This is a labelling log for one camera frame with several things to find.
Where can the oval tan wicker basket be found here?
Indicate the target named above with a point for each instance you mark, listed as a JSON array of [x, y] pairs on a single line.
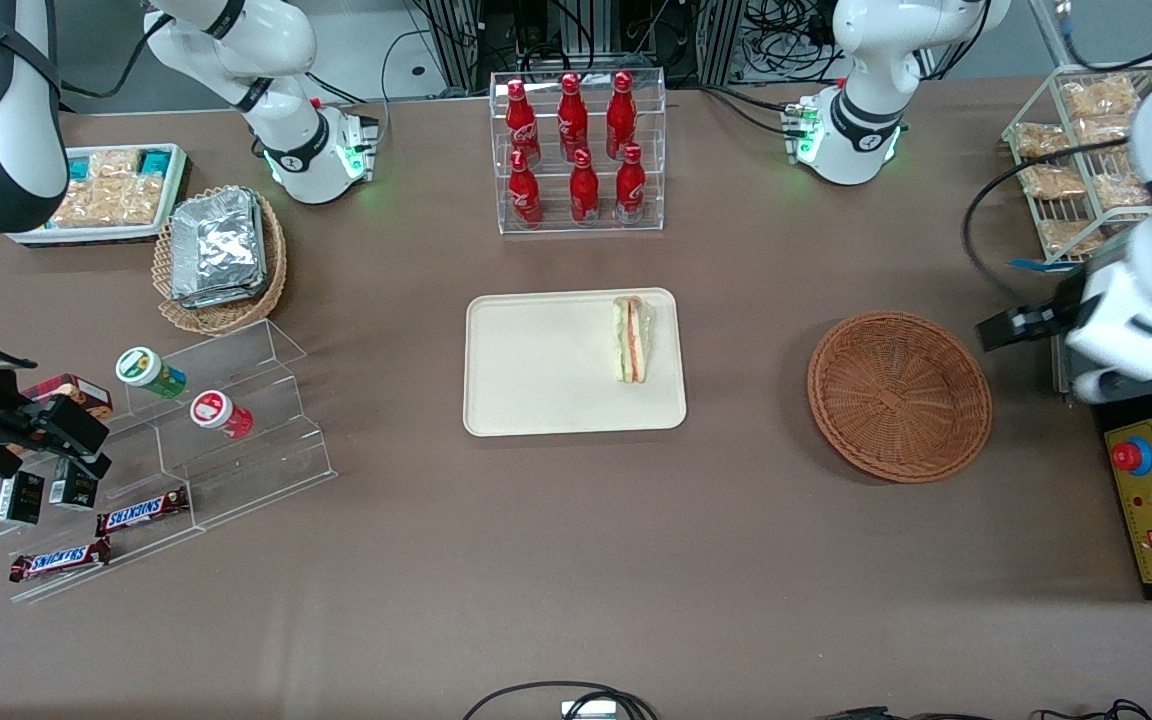
[[221, 318]]

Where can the red emergency stop button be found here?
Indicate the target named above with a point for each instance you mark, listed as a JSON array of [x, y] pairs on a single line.
[[1131, 457]]

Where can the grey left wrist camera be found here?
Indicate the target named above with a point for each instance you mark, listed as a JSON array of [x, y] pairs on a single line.
[[1096, 384]]

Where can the red brown chocolate box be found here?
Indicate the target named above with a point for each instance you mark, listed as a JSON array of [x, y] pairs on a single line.
[[81, 392]]

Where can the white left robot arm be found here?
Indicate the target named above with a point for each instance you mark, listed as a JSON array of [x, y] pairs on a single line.
[[866, 60]]

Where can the triangle sandwich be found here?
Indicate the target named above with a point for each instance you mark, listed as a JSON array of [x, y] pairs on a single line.
[[633, 340]]

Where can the small black box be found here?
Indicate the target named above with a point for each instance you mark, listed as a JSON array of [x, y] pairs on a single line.
[[73, 488], [19, 498]]

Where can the silver foil packet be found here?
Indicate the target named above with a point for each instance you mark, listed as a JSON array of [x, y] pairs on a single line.
[[216, 240], [226, 298]]

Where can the red cola bottle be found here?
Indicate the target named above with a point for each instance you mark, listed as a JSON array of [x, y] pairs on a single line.
[[572, 120], [621, 115], [525, 195], [630, 190], [522, 125], [584, 195]]

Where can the brown Snickers bar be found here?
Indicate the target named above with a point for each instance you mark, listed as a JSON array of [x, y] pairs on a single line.
[[58, 561], [141, 512]]

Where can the small grey plug box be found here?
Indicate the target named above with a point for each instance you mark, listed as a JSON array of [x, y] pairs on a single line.
[[588, 710]]

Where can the aluminium frame post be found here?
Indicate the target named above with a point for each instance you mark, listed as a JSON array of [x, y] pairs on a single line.
[[458, 45], [721, 40]]

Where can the red can white lid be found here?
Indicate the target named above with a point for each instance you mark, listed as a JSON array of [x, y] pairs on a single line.
[[218, 412]]

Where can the clear acrylic stepped display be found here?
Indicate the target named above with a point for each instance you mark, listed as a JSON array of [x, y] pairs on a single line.
[[256, 450]]

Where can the clear acrylic bottle rack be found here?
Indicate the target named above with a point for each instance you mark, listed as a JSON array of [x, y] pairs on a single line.
[[551, 215]]

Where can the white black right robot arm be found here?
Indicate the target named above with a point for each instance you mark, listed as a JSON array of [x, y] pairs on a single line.
[[276, 50]]

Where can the beige cracker packet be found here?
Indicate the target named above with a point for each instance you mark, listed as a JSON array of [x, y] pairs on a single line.
[[116, 164], [106, 205]]

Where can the green can white lid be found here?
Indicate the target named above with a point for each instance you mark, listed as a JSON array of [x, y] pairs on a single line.
[[146, 368]]

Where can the teal snack packet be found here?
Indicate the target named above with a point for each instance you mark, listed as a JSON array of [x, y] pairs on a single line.
[[82, 167]]

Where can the beige rectangular tray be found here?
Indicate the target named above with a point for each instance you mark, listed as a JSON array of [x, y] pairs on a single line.
[[546, 365]]

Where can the round brown wicker basket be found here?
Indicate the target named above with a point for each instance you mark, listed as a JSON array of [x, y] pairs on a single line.
[[896, 400]]

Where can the wrapped bread packet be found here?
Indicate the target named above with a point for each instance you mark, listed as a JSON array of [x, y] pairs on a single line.
[[1106, 133], [1043, 142], [1071, 236], [1124, 192], [1054, 182], [1101, 98]]

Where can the white snack tray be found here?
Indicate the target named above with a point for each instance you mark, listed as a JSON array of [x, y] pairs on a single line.
[[36, 235]]

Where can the grey metal bracket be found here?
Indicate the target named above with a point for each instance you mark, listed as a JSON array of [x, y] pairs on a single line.
[[1063, 375]]

